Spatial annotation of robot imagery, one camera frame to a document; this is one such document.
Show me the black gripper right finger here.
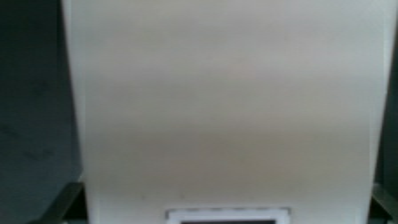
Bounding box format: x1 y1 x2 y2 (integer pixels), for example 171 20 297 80
370 184 398 224

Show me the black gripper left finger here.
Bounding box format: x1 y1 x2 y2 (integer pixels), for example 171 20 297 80
27 182 86 224

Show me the white cabinet top block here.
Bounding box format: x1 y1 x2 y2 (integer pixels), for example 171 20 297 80
63 0 398 224

